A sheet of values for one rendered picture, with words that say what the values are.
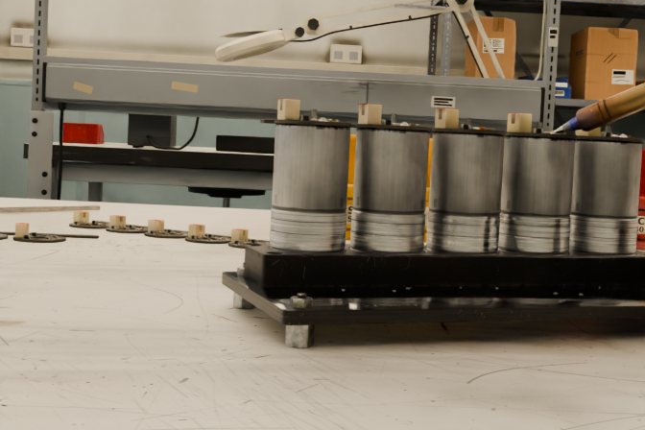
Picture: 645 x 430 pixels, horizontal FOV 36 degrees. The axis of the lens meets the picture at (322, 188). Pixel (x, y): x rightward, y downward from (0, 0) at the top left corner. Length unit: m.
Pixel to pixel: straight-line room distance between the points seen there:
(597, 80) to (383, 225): 4.16
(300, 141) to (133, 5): 4.49
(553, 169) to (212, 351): 0.14
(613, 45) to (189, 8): 1.93
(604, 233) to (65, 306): 0.18
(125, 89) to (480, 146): 2.29
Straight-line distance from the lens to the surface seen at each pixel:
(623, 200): 0.36
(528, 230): 0.34
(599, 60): 4.48
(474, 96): 2.60
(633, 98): 0.34
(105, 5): 4.81
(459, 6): 3.04
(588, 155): 0.36
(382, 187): 0.32
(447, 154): 0.33
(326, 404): 0.22
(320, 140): 0.31
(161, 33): 4.76
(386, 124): 0.32
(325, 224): 0.31
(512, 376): 0.26
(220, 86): 2.57
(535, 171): 0.34
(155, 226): 0.54
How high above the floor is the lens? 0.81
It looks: 3 degrees down
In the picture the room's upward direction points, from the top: 3 degrees clockwise
